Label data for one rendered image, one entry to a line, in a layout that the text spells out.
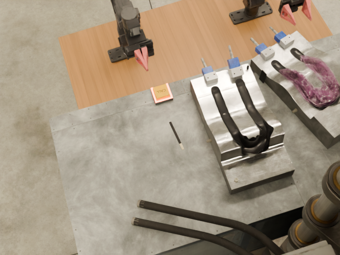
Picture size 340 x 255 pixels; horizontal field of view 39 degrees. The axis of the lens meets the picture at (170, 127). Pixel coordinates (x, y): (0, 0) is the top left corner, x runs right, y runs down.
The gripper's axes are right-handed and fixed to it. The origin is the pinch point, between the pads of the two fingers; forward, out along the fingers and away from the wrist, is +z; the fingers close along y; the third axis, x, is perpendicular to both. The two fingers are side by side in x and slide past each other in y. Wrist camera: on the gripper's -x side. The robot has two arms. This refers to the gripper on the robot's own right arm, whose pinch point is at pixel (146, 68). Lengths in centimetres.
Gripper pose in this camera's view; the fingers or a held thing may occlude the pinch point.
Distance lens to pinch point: 170.7
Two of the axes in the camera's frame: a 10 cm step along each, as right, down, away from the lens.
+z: 3.2, 8.5, -4.2
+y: 9.5, -3.1, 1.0
